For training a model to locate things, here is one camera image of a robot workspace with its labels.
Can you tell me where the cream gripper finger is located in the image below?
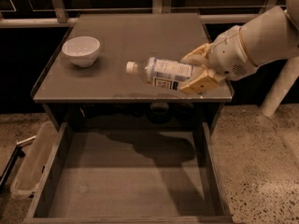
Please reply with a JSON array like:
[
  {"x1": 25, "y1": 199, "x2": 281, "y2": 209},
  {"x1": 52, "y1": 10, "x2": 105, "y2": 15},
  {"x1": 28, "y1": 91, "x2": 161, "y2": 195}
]
[
  {"x1": 180, "y1": 43, "x2": 212, "y2": 66},
  {"x1": 178, "y1": 66, "x2": 226, "y2": 94}
]

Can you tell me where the open grey top drawer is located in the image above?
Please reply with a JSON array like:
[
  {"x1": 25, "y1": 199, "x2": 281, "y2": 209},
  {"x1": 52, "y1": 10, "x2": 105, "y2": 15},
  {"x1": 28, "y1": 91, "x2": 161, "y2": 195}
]
[{"x1": 23, "y1": 123, "x2": 233, "y2": 224}]

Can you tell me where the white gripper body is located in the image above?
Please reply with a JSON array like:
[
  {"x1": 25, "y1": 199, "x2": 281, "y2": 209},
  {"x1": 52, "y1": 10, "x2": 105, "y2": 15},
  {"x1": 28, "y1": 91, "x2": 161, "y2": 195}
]
[{"x1": 208, "y1": 25, "x2": 257, "y2": 81}]

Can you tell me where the metal railing frame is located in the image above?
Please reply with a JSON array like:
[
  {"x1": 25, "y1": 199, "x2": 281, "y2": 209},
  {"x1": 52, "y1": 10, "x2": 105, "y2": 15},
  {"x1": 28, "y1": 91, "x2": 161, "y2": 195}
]
[{"x1": 0, "y1": 0, "x2": 286, "y2": 28}]

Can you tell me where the clear blue-labelled plastic bottle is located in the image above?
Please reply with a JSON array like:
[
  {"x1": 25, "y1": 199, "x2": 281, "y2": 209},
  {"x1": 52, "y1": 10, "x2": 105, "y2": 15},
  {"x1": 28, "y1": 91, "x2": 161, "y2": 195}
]
[{"x1": 126, "y1": 57, "x2": 199, "y2": 90}]

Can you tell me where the grey drawer cabinet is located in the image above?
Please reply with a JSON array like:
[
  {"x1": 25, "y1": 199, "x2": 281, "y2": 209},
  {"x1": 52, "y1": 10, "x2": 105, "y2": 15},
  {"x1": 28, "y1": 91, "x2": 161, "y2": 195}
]
[{"x1": 32, "y1": 13, "x2": 233, "y2": 128}]

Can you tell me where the white ceramic bowl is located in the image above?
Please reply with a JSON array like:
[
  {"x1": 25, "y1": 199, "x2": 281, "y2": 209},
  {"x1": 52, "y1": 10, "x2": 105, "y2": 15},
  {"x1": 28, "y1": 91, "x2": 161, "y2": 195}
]
[{"x1": 62, "y1": 36, "x2": 101, "y2": 67}]

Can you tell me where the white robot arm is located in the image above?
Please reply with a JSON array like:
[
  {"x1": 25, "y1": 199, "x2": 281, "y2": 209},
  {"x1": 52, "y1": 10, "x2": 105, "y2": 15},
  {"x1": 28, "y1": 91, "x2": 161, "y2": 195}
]
[{"x1": 178, "y1": 0, "x2": 299, "y2": 117}]

